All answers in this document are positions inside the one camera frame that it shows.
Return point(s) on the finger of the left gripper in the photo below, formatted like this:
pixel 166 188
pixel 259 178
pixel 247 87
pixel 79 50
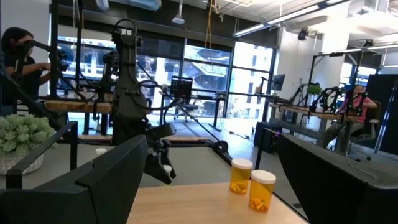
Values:
pixel 170 158
pixel 155 166

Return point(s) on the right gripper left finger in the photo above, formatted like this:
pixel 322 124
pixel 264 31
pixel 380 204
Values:
pixel 87 199

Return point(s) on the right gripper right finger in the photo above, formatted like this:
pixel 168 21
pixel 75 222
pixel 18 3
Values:
pixel 342 199

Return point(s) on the orange pill bottle white cap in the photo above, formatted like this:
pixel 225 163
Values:
pixel 240 177
pixel 261 194

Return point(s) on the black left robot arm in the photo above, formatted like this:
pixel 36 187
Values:
pixel 129 102

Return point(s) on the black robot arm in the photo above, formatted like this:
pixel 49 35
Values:
pixel 326 96
pixel 298 91

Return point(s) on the black mesh office chair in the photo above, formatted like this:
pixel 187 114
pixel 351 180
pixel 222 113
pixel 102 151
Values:
pixel 182 88

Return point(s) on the black desk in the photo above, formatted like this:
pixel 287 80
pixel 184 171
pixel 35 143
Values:
pixel 214 97

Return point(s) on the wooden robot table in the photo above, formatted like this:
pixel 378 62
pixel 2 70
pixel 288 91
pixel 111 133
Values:
pixel 77 106
pixel 298 109

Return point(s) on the person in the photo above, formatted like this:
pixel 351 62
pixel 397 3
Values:
pixel 354 112
pixel 21 71

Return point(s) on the grey metal pole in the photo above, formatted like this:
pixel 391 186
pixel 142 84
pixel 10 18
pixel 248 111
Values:
pixel 385 121

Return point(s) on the artificial green potted plant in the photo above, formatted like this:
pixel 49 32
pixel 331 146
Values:
pixel 21 137

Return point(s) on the black computer tower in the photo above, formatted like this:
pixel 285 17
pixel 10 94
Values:
pixel 265 137

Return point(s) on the black partition panel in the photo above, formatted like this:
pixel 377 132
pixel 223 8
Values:
pixel 385 109

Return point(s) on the small green potted plant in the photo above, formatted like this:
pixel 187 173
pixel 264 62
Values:
pixel 314 89

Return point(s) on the white pendant lamp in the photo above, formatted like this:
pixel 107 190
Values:
pixel 178 19

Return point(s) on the black monitor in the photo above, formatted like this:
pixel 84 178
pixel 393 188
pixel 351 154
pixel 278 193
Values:
pixel 278 82

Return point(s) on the black metal stand pole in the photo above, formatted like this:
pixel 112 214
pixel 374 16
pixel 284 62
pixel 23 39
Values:
pixel 54 46

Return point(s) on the black ceiling light track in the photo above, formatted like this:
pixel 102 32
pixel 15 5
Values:
pixel 357 49

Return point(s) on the white ceiling light strip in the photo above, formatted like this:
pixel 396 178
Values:
pixel 264 25

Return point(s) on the black ceiling mounted camera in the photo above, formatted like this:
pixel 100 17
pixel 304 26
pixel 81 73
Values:
pixel 303 34

